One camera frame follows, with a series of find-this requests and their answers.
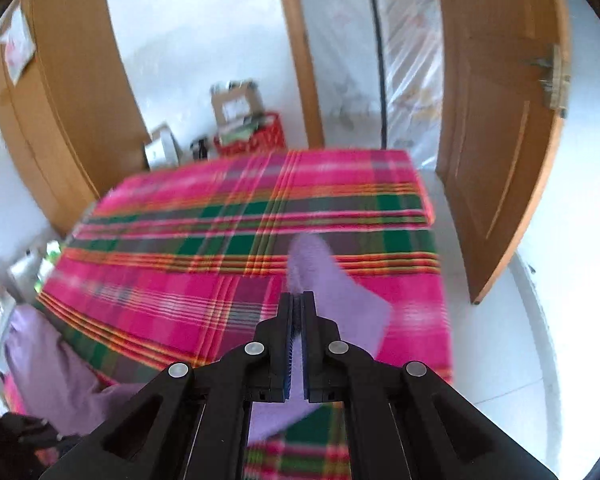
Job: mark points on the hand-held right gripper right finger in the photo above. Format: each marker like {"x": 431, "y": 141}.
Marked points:
{"x": 305, "y": 345}

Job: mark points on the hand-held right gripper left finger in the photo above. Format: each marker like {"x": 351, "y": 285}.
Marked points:
{"x": 291, "y": 345}

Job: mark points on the purple fleece garment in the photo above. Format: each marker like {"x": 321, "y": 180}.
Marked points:
{"x": 330, "y": 280}

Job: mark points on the pink plaid bed blanket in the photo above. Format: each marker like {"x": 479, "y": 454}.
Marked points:
{"x": 180, "y": 280}

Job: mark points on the green packets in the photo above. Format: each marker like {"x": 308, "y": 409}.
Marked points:
{"x": 52, "y": 260}

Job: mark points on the red plastic basket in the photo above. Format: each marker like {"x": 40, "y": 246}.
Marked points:
{"x": 260, "y": 142}

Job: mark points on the white box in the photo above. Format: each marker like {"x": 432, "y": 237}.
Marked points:
{"x": 162, "y": 150}

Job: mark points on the brown cardboard box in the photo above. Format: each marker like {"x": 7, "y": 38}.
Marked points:
{"x": 237, "y": 107}

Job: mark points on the clear plastic curtain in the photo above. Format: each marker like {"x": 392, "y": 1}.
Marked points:
{"x": 410, "y": 85}

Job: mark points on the wooden door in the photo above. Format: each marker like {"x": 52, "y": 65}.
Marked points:
{"x": 495, "y": 135}

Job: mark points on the wooden wardrobe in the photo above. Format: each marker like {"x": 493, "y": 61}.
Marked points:
{"x": 70, "y": 110}

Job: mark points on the pink printed paper sheet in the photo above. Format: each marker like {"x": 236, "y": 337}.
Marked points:
{"x": 17, "y": 42}

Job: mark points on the wooden door frame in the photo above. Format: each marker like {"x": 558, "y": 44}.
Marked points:
{"x": 300, "y": 60}

